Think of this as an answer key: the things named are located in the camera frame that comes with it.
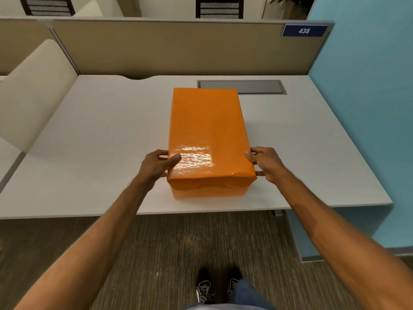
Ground person's right hand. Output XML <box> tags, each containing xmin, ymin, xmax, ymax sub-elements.
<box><xmin>244</xmin><ymin>147</ymin><xmax>290</xmax><ymax>186</ymax></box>

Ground wide beige partition panel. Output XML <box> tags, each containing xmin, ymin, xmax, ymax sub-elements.
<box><xmin>48</xmin><ymin>19</ymin><xmax>335</xmax><ymax>78</ymax></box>

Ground black slatted chair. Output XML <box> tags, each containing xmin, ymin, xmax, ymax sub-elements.
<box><xmin>195</xmin><ymin>0</ymin><xmax>244</xmax><ymax>20</ymax></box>
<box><xmin>18</xmin><ymin>0</ymin><xmax>76</xmax><ymax>17</ymax></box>

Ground person's left hand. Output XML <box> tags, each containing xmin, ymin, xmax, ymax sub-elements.
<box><xmin>137</xmin><ymin>150</ymin><xmax>182</xmax><ymax>192</ymax></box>

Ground cream rounded side divider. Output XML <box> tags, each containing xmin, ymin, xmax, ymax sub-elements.
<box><xmin>0</xmin><ymin>39</ymin><xmax>79</xmax><ymax>154</ymax></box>

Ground person's left forearm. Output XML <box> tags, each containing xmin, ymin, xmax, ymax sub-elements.
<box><xmin>13</xmin><ymin>177</ymin><xmax>152</xmax><ymax>310</ymax></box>

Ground orange box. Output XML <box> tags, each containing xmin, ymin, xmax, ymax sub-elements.
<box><xmin>167</xmin><ymin>88</ymin><xmax>257</xmax><ymax>200</ymax></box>

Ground person's black right sneaker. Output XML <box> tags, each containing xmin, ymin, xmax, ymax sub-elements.
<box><xmin>227</xmin><ymin>267</ymin><xmax>243</xmax><ymax>296</ymax></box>

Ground green potted plant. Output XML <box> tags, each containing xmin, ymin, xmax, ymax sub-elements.
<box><xmin>269</xmin><ymin>0</ymin><xmax>317</xmax><ymax>20</ymax></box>

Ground person's black sneaker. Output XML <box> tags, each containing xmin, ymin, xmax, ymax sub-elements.
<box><xmin>196</xmin><ymin>269</ymin><xmax>216</xmax><ymax>305</ymax></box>
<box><xmin>227</xmin><ymin>267</ymin><xmax>243</xmax><ymax>296</ymax></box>

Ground person's right forearm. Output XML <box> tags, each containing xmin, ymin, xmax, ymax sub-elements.
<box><xmin>276</xmin><ymin>172</ymin><xmax>413</xmax><ymax>310</ymax></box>

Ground person's black left sneaker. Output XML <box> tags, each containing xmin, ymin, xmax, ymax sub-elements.
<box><xmin>196</xmin><ymin>269</ymin><xmax>216</xmax><ymax>305</ymax></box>

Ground grey cable tray cover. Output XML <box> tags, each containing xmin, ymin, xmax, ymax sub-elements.
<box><xmin>197</xmin><ymin>79</ymin><xmax>288</xmax><ymax>95</ymax></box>

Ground narrow beige partition panel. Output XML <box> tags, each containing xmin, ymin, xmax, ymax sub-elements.
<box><xmin>0</xmin><ymin>17</ymin><xmax>80</xmax><ymax>76</ymax></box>

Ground blue number sign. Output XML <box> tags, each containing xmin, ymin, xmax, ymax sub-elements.
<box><xmin>281</xmin><ymin>24</ymin><xmax>328</xmax><ymax>38</ymax></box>

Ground person's blue jeans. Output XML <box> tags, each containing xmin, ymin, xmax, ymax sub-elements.
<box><xmin>186</xmin><ymin>280</ymin><xmax>275</xmax><ymax>310</ymax></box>

